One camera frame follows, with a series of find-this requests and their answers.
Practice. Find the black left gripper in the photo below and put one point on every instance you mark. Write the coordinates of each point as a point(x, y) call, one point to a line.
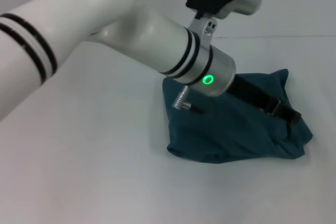
point(249, 93)

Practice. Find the teal blue t-shirt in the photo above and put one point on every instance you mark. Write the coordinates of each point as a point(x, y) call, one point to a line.
point(236, 134)

